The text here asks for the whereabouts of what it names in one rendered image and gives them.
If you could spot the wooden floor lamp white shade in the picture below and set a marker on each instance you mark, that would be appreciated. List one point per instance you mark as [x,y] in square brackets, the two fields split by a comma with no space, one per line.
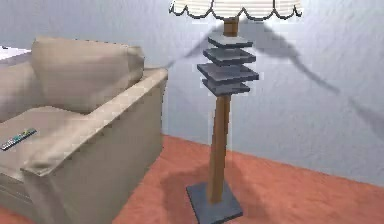
[218,140]

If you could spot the white side table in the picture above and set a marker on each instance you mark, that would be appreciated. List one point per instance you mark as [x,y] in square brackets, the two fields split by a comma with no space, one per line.
[11,52]

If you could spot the beige sofa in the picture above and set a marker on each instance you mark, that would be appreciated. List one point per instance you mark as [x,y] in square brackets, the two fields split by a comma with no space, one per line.
[100,140]

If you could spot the dark remote control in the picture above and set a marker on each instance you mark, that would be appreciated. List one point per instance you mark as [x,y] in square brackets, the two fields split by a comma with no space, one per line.
[18,139]

